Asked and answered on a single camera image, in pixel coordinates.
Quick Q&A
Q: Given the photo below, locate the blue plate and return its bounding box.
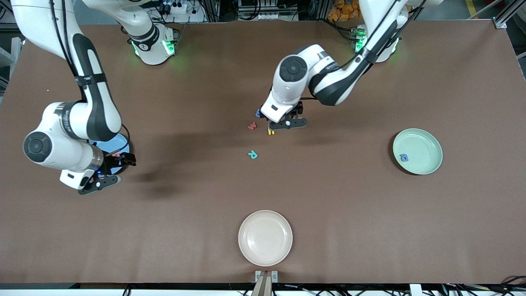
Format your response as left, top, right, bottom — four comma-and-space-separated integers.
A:
90, 132, 130, 175

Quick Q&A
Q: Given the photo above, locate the green plate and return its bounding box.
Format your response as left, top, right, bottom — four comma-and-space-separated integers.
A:
392, 128, 443, 175

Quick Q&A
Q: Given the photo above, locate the cream plate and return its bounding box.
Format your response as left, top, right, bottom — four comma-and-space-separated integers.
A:
238, 210, 293, 267

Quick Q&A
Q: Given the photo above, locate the grey equipment rack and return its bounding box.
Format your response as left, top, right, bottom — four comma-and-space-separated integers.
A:
238, 0, 298, 21

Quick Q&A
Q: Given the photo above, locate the orange objects pile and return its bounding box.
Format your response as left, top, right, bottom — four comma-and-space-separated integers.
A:
328, 0, 363, 22

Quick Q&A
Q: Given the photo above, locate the white power strip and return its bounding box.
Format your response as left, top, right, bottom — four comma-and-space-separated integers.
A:
158, 1, 189, 15

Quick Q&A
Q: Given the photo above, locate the grey metal mount bracket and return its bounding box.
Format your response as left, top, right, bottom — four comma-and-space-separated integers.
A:
255, 270, 279, 283

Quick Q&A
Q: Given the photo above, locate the aluminium frame profile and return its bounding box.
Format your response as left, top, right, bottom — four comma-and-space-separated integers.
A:
491, 0, 526, 30

